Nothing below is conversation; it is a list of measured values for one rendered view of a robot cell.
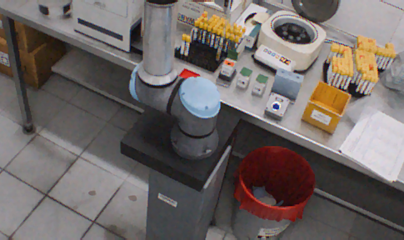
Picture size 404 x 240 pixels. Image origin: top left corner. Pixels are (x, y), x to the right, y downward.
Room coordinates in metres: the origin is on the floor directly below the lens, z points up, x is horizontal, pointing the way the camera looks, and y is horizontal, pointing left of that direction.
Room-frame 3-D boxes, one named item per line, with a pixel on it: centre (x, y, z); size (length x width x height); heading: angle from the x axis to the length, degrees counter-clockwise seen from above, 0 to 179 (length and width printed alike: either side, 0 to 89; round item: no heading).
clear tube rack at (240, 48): (1.54, 0.00, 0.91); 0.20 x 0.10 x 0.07; 72
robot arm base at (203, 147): (0.97, 0.01, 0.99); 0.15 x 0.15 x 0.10
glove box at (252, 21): (1.68, -0.14, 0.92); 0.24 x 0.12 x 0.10; 162
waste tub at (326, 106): (1.25, -0.44, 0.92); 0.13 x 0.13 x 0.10; 69
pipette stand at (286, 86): (1.33, -0.29, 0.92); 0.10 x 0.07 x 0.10; 78
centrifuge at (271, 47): (1.59, -0.30, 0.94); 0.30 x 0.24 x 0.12; 153
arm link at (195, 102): (0.96, 0.02, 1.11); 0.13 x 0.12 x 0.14; 71
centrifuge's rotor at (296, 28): (1.60, -0.30, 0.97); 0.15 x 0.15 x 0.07
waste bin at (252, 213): (1.30, -0.37, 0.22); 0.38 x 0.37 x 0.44; 72
